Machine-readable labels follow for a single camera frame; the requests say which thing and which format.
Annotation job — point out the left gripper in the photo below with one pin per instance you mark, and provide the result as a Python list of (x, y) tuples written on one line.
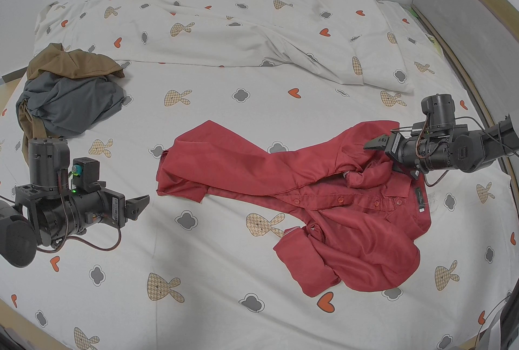
[(81, 212)]

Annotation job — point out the white printed quilt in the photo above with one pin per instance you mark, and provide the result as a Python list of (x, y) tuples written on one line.
[(202, 32)]

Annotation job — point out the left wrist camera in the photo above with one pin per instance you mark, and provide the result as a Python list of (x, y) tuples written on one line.
[(87, 174)]

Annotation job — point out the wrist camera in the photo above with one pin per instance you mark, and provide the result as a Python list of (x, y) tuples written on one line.
[(417, 132), (87, 174)]

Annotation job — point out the brown garment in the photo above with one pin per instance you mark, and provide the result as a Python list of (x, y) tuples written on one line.
[(73, 62)]

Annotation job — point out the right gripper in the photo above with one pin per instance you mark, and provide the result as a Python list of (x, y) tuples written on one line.
[(434, 153)]

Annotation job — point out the grey garment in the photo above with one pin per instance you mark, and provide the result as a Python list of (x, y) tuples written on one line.
[(69, 101)]

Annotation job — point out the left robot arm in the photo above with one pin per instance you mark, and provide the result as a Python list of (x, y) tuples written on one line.
[(44, 166)]

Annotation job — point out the bed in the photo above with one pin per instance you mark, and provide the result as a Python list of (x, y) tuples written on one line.
[(202, 279)]

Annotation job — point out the white printed pillow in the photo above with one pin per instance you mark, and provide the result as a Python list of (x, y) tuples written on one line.
[(399, 56)]

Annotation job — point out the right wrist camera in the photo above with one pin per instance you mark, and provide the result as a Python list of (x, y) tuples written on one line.
[(417, 132)]

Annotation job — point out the red shirt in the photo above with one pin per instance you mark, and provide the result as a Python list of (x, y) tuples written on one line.
[(243, 162)]

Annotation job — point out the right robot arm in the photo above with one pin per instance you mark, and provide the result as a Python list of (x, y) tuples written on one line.
[(470, 149)]

